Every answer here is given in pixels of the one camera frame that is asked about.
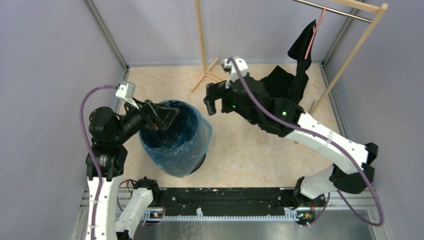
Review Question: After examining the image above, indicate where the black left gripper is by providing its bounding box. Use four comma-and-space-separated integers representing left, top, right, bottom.
113, 95, 180, 143

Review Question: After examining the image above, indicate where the blue plastic trash bag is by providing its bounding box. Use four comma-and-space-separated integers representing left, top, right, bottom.
138, 99, 213, 178

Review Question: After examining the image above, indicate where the black trash bin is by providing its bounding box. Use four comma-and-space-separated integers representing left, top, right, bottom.
190, 154, 206, 174

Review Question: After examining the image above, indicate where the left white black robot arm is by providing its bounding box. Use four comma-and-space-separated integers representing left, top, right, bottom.
85, 100, 180, 240

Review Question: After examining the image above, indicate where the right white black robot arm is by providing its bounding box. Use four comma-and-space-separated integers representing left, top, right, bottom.
203, 77, 378, 206

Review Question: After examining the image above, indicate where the black cloth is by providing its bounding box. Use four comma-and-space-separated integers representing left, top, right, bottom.
260, 20, 317, 104

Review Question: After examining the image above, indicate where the pink hanger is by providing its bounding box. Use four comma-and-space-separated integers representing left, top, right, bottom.
304, 5, 327, 60

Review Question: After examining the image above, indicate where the wooden clothes rack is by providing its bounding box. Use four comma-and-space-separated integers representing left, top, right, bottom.
190, 0, 389, 115

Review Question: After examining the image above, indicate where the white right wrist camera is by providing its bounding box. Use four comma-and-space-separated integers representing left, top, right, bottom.
222, 56, 249, 89

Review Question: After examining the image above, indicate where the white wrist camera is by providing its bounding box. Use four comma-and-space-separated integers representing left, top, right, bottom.
222, 56, 249, 89
115, 81, 139, 109

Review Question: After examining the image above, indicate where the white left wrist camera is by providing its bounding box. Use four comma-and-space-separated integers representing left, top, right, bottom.
115, 81, 139, 109

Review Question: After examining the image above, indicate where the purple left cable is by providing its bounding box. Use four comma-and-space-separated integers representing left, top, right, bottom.
79, 84, 120, 240

